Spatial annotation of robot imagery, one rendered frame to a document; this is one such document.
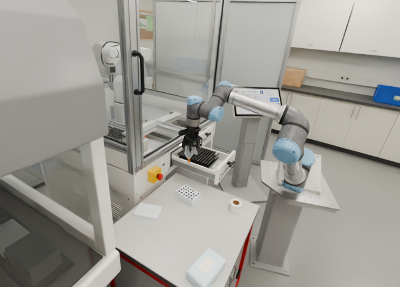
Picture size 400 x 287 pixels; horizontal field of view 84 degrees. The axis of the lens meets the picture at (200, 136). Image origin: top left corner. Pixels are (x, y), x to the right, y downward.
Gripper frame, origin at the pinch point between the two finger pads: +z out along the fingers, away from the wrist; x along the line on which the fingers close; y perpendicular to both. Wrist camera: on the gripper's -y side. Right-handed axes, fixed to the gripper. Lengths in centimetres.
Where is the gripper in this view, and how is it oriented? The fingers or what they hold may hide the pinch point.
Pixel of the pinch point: (188, 155)
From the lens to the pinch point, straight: 129.7
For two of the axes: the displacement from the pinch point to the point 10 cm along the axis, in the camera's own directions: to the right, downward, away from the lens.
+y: 5.6, 4.0, -7.3
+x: 8.3, -1.8, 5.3
